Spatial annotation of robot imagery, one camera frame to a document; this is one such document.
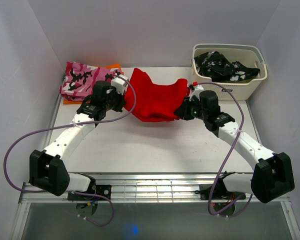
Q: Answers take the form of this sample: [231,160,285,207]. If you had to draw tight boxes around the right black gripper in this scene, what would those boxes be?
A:
[173,96,208,121]

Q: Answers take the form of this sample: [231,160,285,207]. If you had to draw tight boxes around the red trousers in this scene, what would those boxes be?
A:
[124,68,190,123]

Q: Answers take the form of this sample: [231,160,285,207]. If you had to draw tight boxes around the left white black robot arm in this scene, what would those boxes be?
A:
[29,76,128,200]

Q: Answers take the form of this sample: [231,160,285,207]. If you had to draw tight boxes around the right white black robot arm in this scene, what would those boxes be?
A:
[175,85,295,203]

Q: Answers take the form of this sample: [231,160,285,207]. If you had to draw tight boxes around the orange folded trousers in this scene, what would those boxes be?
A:
[62,63,122,105]

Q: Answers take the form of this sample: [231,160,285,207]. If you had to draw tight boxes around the pink camouflage folded trousers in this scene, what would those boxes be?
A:
[59,61,125,101]

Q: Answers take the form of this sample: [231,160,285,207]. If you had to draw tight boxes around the black white floral trousers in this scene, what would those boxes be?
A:
[194,51,260,83]

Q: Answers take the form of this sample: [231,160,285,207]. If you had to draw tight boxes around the cream perforated plastic basket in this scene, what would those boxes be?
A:
[189,43,268,101]

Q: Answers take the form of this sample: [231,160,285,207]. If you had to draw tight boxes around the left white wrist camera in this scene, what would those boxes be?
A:
[110,73,129,95]

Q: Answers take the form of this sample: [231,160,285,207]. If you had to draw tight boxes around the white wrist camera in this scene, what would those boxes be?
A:
[188,82,204,102]
[110,73,129,95]

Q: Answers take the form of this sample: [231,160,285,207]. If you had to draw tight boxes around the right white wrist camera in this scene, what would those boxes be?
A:
[188,82,204,102]

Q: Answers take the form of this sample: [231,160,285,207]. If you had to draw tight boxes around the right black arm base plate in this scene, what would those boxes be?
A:
[194,184,246,201]

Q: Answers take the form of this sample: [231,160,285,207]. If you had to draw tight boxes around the aluminium rail frame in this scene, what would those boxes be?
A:
[9,94,300,240]

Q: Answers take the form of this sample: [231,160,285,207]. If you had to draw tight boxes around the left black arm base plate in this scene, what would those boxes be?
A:
[67,184,112,201]

